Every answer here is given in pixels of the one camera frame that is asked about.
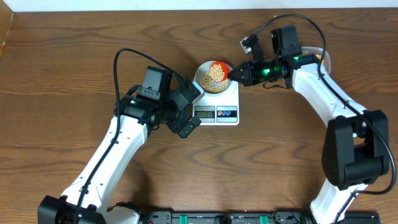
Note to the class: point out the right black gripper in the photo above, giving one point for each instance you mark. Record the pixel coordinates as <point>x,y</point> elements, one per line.
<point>249,73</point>

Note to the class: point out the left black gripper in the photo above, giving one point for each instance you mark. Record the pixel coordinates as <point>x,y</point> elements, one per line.
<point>175,125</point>

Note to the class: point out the red measuring scoop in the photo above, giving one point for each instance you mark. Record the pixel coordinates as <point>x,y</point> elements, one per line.
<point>218,71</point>

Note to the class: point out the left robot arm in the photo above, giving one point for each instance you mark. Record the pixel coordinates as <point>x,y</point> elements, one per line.
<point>160,99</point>

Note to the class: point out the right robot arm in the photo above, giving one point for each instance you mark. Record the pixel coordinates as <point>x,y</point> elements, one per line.
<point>355,151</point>

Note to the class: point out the grey bowl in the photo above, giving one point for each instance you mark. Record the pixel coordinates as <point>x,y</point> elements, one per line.
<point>202,70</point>

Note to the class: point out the soybeans in bowl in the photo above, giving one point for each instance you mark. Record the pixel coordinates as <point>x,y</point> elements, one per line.
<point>211,86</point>

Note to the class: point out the white digital kitchen scale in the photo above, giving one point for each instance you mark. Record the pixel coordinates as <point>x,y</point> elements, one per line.
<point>219,109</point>

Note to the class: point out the clear plastic container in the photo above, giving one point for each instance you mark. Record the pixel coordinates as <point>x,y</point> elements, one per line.
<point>317,50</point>

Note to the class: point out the black mounting rail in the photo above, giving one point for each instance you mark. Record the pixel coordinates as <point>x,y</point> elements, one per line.
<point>281,216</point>

